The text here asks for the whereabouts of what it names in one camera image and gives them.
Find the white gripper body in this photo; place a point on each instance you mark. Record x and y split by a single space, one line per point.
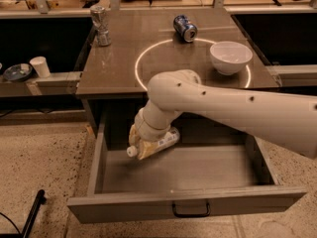
143 128

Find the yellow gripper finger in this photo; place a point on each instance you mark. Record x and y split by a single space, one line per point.
147 148
134 137

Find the clear plastic bottle white cap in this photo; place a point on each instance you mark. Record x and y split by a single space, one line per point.
169 139

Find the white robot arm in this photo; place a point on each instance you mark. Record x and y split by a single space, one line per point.
287 120

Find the grey cabinet with glossy top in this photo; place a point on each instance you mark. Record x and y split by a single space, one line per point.
144 42

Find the open grey drawer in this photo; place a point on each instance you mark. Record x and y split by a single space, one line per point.
211 162

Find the low side shelf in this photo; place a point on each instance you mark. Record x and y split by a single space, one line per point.
59 83

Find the white ceramic bowl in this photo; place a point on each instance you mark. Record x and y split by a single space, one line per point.
230 57

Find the blue soda can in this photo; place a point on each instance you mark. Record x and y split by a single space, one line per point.
185 28

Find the black metal leg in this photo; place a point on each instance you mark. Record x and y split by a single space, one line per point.
38 202

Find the crushed silver can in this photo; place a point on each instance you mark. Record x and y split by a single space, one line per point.
100 22

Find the white paper cup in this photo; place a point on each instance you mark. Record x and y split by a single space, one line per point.
41 66

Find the dark round plate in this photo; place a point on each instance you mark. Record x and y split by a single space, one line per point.
18 72

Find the black drawer handle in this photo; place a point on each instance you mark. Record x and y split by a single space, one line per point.
191 209

